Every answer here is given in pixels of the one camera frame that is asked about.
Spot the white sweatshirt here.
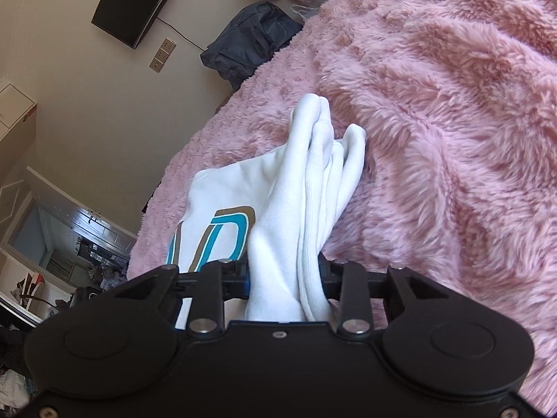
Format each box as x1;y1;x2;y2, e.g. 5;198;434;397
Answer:
166;93;366;323

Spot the white room door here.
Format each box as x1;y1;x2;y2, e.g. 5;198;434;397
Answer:
26;166;136;258

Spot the pink fluffy bed blanket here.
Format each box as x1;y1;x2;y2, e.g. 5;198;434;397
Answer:
128;0;556;414

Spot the dark blue duffel bag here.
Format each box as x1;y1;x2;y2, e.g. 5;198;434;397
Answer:
200;1;302;91

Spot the white plastic bag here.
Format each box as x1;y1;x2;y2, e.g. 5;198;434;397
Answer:
290;4;319;23

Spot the wall power socket strip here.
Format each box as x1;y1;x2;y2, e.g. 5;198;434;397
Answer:
149;38;176;73

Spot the television power cable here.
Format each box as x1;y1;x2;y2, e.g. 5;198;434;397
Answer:
155;16;207;53

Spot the beige wall cabinet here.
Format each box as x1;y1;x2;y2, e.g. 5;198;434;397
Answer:
0;81;37;181

